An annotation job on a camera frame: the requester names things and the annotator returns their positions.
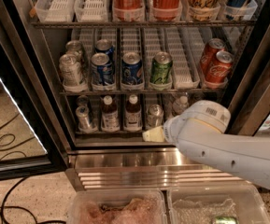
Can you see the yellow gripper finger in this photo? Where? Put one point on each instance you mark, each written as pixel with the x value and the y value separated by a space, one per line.
pixel 154 135

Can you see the silver can bottom shelf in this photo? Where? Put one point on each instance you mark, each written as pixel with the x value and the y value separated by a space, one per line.
pixel 154 116

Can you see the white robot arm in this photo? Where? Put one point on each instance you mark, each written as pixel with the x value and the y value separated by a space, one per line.
pixel 199 134

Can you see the steel fridge base grille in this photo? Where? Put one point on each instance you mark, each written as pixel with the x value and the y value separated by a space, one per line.
pixel 145 177

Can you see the green soda can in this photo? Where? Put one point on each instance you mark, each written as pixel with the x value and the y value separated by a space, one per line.
pixel 160 68

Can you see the blue pepsi can centre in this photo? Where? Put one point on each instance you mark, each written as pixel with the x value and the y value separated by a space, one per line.
pixel 131 69

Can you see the blue pepsi can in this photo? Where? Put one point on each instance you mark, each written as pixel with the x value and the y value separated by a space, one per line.
pixel 105 46
pixel 102 69
pixel 131 69

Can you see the empty white tray middle shelf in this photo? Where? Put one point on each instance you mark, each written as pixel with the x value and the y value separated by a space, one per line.
pixel 183 73

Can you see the silver slim can bottom left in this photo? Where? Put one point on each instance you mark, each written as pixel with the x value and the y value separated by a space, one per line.
pixel 84 117

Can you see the dark can bottom back left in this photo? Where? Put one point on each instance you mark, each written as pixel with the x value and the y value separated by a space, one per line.
pixel 82 100

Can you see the blue pepsi can front left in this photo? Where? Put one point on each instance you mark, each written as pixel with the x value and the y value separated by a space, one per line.
pixel 102 69

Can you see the red coke can front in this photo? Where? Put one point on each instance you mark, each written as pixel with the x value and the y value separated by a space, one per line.
pixel 219 67

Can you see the red coke can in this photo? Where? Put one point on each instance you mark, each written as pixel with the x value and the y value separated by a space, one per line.
pixel 219 67
pixel 211 48

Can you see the blue pepsi can back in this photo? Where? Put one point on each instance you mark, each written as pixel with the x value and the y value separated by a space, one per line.
pixel 105 46

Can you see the green can in bin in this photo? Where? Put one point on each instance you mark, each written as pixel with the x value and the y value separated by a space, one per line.
pixel 224 220

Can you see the red coke can back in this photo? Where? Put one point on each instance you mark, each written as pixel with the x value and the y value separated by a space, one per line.
pixel 211 48

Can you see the white can middle front left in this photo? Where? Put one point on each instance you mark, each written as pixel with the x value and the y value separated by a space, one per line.
pixel 71 70

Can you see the white can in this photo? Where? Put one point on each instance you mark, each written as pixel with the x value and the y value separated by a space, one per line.
pixel 71 70
pixel 75 47

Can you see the white can middle back left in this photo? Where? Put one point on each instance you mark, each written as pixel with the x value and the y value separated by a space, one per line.
pixel 75 47

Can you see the open glass fridge door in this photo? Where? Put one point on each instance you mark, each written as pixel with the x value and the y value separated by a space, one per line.
pixel 31 137

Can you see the brown juice bottle right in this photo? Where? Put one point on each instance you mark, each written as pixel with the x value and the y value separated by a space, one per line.
pixel 133 114

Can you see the brown juice bottle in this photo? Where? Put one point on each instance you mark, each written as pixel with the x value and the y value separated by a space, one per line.
pixel 133 114
pixel 110 116

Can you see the clear water bottle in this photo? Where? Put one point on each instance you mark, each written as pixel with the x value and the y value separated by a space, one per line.
pixel 178 105

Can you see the brown juice bottle left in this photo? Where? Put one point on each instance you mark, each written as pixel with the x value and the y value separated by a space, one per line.
pixel 110 116

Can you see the clear bin with bubble wrap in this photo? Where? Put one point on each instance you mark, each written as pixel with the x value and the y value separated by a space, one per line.
pixel 199 203

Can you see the clear bin with pink wrap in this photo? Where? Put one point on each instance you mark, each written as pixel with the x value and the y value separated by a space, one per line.
pixel 118 206

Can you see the empty white tray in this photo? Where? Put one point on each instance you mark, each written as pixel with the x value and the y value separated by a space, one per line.
pixel 91 10
pixel 55 10

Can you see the empty white tray top left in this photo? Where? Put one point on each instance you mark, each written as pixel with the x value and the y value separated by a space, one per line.
pixel 55 10

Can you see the right fridge door frame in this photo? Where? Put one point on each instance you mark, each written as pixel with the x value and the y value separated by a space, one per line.
pixel 251 104

